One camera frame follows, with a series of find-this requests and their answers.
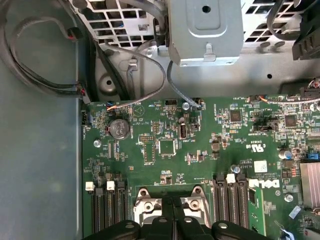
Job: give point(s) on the round coin battery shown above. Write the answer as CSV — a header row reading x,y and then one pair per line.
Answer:
x,y
119,128

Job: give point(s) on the CPU socket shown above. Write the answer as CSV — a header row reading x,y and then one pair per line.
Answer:
x,y
150,200

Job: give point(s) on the silver metal bracket box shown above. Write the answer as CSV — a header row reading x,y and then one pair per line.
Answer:
x,y
205,37

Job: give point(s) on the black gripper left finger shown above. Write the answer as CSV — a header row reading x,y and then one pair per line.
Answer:
x,y
167,225

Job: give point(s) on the green motherboard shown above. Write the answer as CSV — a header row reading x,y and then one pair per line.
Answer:
x,y
200,162

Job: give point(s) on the green RAM stick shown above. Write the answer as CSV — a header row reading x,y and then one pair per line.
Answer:
x,y
257,207

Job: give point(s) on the black power connector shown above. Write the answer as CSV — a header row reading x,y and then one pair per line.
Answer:
x,y
307,47

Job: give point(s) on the black PC case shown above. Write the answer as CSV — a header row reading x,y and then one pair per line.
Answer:
x,y
37,162

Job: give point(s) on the ribbed chipset heatsink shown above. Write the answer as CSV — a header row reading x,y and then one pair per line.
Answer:
x,y
311,185

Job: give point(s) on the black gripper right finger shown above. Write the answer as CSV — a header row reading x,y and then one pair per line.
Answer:
x,y
178,225

